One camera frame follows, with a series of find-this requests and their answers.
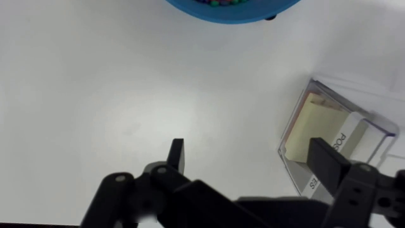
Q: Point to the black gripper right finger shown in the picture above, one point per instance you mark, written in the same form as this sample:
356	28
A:
359	191

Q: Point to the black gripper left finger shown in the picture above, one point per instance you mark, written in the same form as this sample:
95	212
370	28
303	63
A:
140	203

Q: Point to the clear sticky note box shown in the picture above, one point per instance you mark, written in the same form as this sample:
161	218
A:
317	122

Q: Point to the blue bowl with beads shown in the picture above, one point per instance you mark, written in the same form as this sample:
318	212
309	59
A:
232	14

